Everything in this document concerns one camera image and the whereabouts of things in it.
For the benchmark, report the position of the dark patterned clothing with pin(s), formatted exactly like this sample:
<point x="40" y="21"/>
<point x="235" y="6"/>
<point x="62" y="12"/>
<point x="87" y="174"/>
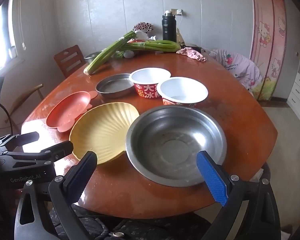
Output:
<point x="140" y="227"/>

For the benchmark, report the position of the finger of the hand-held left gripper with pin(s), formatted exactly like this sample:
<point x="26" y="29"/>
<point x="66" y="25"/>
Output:
<point x="22" y="138"/>
<point x="55" y="151"/>

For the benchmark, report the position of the round steel plate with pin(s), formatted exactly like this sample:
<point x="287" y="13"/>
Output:
<point x="112" y="87"/>

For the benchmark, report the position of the slatted wooden chair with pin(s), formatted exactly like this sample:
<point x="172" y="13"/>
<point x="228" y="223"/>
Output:
<point x="68" y="60"/>

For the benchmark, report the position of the large steel bowl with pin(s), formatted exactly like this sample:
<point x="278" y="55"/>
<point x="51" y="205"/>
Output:
<point x="165" y="135"/>

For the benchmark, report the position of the orange plastic plate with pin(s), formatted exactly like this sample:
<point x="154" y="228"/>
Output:
<point x="65" y="112"/>

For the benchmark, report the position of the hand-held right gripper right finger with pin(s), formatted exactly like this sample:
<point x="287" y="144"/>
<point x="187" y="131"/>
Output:
<point x="212" y="177"/>

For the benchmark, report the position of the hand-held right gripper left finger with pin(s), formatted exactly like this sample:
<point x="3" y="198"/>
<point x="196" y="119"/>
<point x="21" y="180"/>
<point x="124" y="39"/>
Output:
<point x="82" y="172"/>

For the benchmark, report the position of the dark red flower bouquet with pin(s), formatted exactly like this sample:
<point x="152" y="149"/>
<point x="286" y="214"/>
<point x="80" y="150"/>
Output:
<point x="142" y="26"/>

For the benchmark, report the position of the long celery bunch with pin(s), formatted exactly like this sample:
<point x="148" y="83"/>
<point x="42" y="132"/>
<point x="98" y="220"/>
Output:
<point x="102" y="55"/>

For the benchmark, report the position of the white drawer cabinet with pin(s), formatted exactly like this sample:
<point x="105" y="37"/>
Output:
<point x="298" y="87"/>

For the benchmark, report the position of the yellow shell-shaped plate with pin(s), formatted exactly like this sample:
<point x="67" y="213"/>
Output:
<point x="102" y="130"/>

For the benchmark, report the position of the banded celery bunch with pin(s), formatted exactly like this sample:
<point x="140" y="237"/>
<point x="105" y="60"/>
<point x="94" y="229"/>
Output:
<point x="155" y="45"/>

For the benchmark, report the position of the black thermos bottle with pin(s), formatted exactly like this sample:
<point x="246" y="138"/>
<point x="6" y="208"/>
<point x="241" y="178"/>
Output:
<point x="169" y="28"/>

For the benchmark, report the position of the window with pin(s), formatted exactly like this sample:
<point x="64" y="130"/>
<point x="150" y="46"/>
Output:
<point x="2" y="42"/>

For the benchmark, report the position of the white foam net ball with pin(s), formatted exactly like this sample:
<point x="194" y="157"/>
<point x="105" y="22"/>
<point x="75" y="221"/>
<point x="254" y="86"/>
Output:
<point x="128" y="54"/>

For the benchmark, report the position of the white wall socket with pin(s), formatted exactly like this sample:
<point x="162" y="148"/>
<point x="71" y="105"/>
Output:
<point x="176" y="11"/>

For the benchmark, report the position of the pink strawberry print jacket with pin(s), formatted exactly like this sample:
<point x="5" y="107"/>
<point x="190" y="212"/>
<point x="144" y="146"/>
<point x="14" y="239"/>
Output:
<point x="240" y="67"/>

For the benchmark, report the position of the green vegetable piece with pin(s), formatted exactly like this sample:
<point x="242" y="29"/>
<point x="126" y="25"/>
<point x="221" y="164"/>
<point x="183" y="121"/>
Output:
<point x="119" y="54"/>

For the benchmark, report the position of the white paper bowl red print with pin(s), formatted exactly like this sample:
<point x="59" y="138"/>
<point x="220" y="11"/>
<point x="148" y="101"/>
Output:
<point x="182" y="90"/>
<point x="150" y="76"/>

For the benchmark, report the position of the pink cloth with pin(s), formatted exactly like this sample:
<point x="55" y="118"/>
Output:
<point x="191" y="53"/>

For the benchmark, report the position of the pink cartoon cat wardrobe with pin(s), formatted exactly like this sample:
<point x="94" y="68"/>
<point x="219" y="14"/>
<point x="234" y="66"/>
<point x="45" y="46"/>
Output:
<point x="267" y="35"/>

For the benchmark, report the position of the wooden armchair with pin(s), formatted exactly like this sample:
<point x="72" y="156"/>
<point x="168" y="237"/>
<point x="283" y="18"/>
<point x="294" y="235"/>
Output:
<point x="25" y="97"/>

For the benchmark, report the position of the small steel bowl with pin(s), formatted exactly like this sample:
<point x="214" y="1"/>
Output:
<point x="92" y="56"/>

